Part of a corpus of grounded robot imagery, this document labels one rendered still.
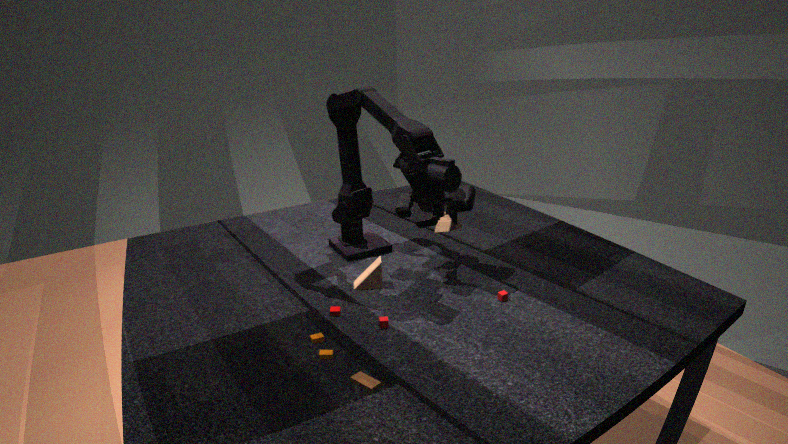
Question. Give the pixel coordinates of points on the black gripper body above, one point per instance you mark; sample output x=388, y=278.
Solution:
x=461, y=200

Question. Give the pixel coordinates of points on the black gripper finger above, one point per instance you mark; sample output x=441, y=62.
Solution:
x=453, y=215

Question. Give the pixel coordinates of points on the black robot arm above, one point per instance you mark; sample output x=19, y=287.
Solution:
x=411, y=137

